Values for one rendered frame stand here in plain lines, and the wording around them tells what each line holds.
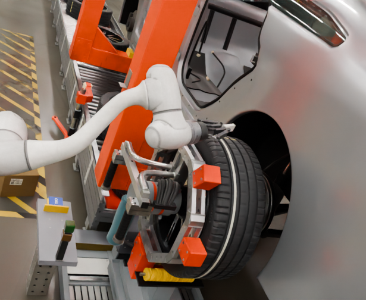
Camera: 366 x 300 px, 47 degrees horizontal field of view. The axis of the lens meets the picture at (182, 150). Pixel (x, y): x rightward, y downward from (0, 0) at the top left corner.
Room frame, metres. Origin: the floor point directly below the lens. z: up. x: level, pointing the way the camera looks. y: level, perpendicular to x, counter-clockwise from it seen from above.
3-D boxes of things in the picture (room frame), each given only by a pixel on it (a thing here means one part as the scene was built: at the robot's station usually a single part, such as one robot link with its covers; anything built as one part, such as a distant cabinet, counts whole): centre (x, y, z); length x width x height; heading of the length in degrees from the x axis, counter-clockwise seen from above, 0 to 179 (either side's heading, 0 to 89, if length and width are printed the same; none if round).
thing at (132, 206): (1.34, 0.06, 0.93); 0.09 x 0.05 x 0.05; 119
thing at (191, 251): (1.31, -0.19, 0.85); 0.09 x 0.08 x 0.07; 29
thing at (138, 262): (1.60, -0.07, 0.48); 0.16 x 0.12 x 0.17; 119
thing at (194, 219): (1.59, -0.03, 0.85); 0.54 x 0.07 x 0.54; 29
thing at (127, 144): (1.61, 0.12, 1.03); 0.19 x 0.18 x 0.11; 119
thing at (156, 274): (1.53, -0.18, 0.51); 0.29 x 0.06 x 0.06; 119
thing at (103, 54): (3.90, 0.95, 0.69); 0.52 x 0.17 x 0.35; 119
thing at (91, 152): (3.16, 0.89, 0.28); 2.47 x 0.09 x 0.22; 29
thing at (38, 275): (1.61, 0.42, 0.21); 0.10 x 0.10 x 0.42; 29
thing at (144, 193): (1.44, 0.03, 1.03); 0.19 x 0.18 x 0.11; 119
